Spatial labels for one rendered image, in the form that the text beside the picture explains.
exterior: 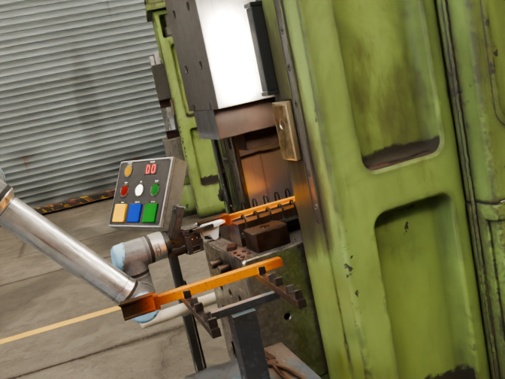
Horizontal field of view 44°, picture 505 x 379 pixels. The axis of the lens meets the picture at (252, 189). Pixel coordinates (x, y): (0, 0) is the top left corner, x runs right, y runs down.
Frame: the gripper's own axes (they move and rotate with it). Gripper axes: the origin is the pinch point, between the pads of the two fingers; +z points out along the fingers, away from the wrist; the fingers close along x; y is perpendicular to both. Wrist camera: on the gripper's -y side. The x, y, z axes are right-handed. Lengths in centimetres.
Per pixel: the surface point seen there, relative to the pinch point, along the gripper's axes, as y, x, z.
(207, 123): -31.5, -1.0, 3.7
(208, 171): 56, -465, 150
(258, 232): 2.8, 19.5, 4.6
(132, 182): -11, -61, -13
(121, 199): -5, -64, -19
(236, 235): 5.9, 4.0, 2.9
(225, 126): -29.8, 7.5, 6.4
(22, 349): 99, -234, -79
